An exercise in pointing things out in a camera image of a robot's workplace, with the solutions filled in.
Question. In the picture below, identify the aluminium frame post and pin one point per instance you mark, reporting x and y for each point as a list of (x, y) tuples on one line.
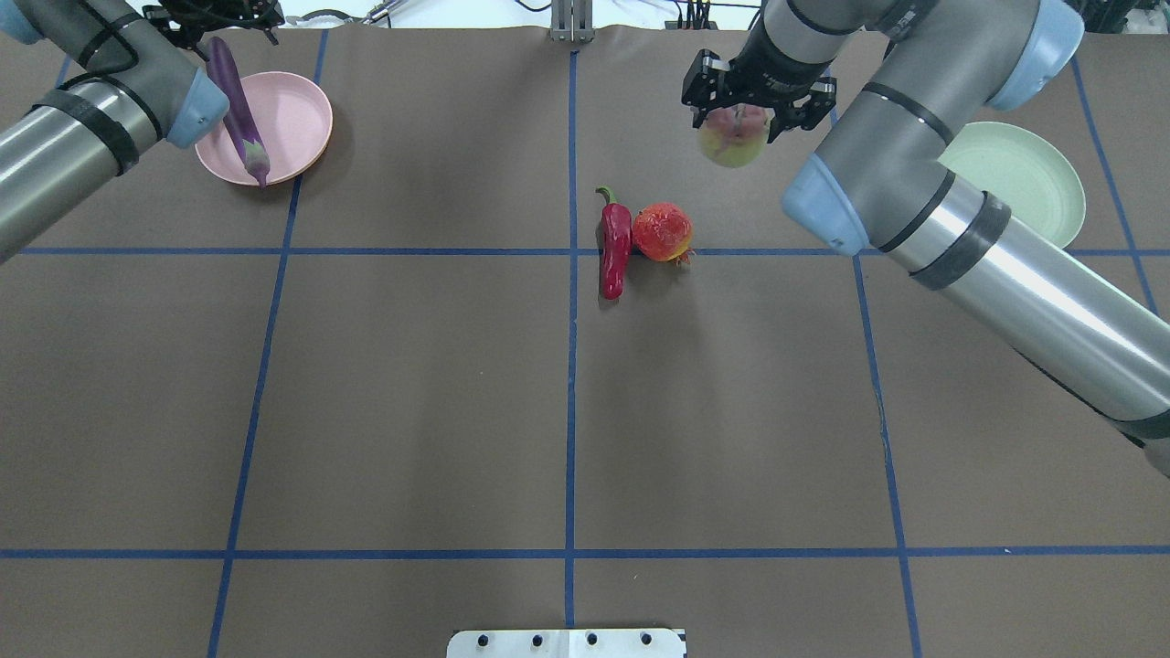
[(571, 21)]

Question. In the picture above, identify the pink plate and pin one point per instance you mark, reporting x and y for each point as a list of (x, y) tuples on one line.
[(295, 120)]

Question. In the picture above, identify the yellow pink peach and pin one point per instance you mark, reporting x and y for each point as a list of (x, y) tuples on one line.
[(733, 137)]

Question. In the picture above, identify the purple eggplant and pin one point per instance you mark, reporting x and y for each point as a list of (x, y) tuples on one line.
[(243, 132)]

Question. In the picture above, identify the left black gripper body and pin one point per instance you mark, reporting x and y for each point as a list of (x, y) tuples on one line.
[(216, 15)]

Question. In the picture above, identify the green plate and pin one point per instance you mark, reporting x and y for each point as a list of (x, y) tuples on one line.
[(1027, 173)]

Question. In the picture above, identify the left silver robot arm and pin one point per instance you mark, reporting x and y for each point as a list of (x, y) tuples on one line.
[(137, 88)]

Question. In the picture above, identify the red chili pepper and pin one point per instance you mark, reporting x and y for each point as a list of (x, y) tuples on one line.
[(616, 244)]

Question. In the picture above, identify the red pomegranate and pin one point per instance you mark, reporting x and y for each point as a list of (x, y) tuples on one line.
[(663, 233)]

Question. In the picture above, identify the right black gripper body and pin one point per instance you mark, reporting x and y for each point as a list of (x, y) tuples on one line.
[(766, 70)]

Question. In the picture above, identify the white camera pillar base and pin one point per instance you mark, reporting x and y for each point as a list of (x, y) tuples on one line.
[(604, 642)]

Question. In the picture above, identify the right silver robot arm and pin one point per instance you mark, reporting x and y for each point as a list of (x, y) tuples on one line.
[(877, 180)]

